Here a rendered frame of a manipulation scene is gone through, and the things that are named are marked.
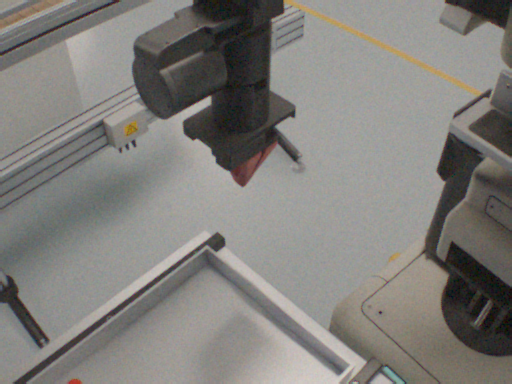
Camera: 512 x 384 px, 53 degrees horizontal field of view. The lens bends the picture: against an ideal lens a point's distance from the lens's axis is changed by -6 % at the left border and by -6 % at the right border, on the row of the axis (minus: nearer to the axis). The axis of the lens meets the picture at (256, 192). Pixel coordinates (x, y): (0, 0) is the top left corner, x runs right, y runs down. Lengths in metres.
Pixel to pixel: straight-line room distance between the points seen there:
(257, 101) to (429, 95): 2.20
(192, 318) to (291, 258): 1.17
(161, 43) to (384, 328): 1.14
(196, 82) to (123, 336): 0.40
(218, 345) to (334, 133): 1.73
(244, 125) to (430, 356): 1.03
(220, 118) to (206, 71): 0.09
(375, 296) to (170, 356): 0.87
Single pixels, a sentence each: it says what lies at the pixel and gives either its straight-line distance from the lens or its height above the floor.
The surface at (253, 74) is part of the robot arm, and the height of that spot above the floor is 1.24.
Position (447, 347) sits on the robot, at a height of 0.28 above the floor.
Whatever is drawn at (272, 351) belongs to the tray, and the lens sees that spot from 0.71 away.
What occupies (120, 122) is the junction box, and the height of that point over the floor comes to 0.54.
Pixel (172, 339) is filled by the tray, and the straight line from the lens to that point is 0.72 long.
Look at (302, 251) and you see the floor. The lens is 1.90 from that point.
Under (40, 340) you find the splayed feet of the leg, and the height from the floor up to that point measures 0.08.
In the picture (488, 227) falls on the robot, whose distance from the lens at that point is 1.01.
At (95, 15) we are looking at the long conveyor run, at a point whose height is 0.87.
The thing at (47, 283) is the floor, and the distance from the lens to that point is 1.95.
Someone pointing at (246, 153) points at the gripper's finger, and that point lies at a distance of 0.53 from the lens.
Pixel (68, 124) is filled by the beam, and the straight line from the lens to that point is 1.61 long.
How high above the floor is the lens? 1.51
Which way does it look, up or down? 47 degrees down
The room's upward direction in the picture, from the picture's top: straight up
